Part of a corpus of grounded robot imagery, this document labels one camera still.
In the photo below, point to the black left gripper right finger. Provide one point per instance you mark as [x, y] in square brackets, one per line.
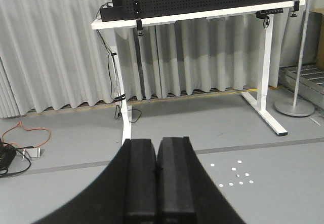
[174, 197]

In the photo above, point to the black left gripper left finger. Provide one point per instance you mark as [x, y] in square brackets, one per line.
[140, 205]

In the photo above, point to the white standing desk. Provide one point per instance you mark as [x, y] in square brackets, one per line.
[259, 103]

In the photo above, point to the grey floor lamp stand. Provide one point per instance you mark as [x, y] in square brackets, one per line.
[298, 107]

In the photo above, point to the grey curtain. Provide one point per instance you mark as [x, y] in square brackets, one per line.
[51, 57]

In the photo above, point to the black power strip box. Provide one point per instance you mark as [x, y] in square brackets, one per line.
[112, 11]

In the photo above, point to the small metal floor bracket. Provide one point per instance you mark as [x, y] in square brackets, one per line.
[32, 153]

